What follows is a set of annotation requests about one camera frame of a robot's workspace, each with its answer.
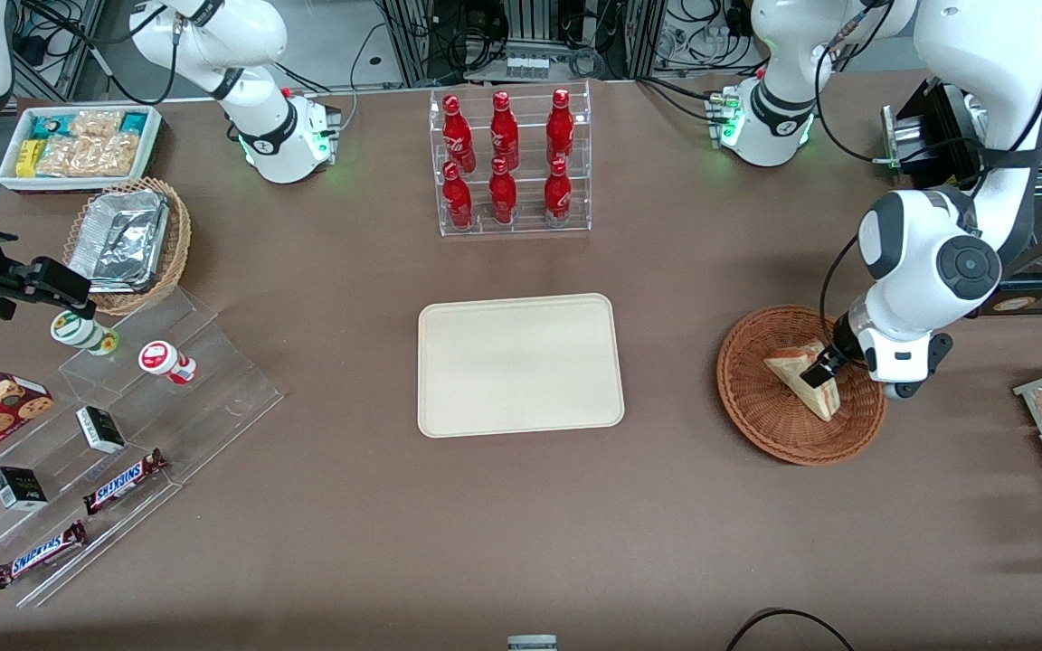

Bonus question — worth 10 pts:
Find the black hot food display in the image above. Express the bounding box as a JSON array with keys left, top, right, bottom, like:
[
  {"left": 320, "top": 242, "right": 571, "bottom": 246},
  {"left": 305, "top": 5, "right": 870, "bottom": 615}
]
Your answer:
[{"left": 881, "top": 14, "right": 1042, "bottom": 317}]

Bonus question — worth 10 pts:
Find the cream plastic tray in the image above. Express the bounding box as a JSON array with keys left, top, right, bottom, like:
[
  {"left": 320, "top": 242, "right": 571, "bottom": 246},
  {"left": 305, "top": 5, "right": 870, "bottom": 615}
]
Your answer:
[{"left": 417, "top": 292, "right": 626, "bottom": 439}]

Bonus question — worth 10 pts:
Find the background equipment rack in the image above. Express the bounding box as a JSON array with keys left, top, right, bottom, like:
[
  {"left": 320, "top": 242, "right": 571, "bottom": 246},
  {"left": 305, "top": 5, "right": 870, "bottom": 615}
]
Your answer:
[{"left": 376, "top": 0, "right": 667, "bottom": 87}]

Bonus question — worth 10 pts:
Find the green lid sunflower jar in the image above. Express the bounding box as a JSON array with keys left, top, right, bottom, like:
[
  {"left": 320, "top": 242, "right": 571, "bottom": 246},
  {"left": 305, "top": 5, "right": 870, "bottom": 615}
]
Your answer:
[{"left": 50, "top": 309, "right": 120, "bottom": 356}]

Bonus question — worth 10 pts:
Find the silver foil pack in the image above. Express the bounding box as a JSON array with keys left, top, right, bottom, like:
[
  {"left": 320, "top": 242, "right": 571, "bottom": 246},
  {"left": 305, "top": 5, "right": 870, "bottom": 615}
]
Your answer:
[
  {"left": 69, "top": 210, "right": 160, "bottom": 292},
  {"left": 85, "top": 188, "right": 171, "bottom": 286}
]

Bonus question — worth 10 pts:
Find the clear acrylic bottle rack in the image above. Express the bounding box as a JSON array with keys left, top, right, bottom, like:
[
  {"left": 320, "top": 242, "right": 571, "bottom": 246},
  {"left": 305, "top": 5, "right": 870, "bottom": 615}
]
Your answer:
[{"left": 429, "top": 80, "right": 592, "bottom": 238}]

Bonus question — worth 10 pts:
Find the Snickers chocolate bar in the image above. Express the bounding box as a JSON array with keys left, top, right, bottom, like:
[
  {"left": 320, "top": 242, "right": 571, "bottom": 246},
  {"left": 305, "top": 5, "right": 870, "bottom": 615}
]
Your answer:
[
  {"left": 82, "top": 448, "right": 169, "bottom": 516},
  {"left": 0, "top": 520, "right": 88, "bottom": 590}
]

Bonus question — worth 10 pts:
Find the red lid white jar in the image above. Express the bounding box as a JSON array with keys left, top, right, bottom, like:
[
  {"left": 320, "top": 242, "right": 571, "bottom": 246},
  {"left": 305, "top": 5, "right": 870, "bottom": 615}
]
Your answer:
[{"left": 137, "top": 340, "right": 198, "bottom": 386}]

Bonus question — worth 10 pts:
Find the light wicker basket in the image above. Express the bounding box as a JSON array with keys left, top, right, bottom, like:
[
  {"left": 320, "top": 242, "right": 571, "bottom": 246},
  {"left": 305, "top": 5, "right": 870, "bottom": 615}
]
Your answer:
[{"left": 62, "top": 176, "right": 193, "bottom": 316}]

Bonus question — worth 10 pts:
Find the round brown wicker basket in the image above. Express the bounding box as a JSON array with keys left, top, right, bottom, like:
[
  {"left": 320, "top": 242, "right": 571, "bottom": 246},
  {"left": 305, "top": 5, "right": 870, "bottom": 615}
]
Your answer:
[{"left": 716, "top": 305, "right": 888, "bottom": 467}]

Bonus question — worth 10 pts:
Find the red cola bottle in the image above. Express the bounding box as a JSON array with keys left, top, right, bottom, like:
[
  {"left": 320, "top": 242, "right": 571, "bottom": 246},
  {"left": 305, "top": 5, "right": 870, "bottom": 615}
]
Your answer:
[
  {"left": 546, "top": 88, "right": 575, "bottom": 165},
  {"left": 442, "top": 94, "right": 477, "bottom": 171},
  {"left": 488, "top": 156, "right": 518, "bottom": 225},
  {"left": 489, "top": 90, "right": 520, "bottom": 168},
  {"left": 544, "top": 158, "right": 573, "bottom": 227},
  {"left": 442, "top": 161, "right": 474, "bottom": 230}
]

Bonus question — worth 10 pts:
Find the small black carton box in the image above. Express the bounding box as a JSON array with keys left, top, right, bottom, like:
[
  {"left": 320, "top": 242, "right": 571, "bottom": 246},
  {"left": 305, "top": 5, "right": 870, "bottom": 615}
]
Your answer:
[
  {"left": 75, "top": 405, "right": 127, "bottom": 455},
  {"left": 0, "top": 466, "right": 49, "bottom": 512}
]

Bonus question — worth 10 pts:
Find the black table cable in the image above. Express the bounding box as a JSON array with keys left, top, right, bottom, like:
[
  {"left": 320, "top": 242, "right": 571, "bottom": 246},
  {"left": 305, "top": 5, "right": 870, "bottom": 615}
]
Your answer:
[{"left": 725, "top": 608, "right": 857, "bottom": 651}]

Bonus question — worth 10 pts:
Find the triangle sandwich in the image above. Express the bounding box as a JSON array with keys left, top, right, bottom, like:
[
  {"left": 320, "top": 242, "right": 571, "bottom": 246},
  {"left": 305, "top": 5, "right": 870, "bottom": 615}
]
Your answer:
[{"left": 763, "top": 339, "right": 841, "bottom": 422}]

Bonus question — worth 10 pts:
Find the clear cracker bag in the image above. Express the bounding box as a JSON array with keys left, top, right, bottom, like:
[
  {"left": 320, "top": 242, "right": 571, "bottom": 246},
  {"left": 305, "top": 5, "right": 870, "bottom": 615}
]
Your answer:
[
  {"left": 35, "top": 134, "right": 140, "bottom": 178},
  {"left": 69, "top": 110, "right": 124, "bottom": 138}
]

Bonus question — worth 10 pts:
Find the clear acrylic tiered shelf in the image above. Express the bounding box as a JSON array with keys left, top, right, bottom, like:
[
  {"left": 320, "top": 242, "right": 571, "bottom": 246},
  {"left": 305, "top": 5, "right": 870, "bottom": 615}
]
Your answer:
[{"left": 0, "top": 285, "right": 285, "bottom": 609}]

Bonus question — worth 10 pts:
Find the white rectangular snack bin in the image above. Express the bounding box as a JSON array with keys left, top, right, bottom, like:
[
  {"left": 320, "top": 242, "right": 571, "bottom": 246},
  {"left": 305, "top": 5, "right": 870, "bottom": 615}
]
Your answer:
[{"left": 0, "top": 104, "right": 164, "bottom": 194}]

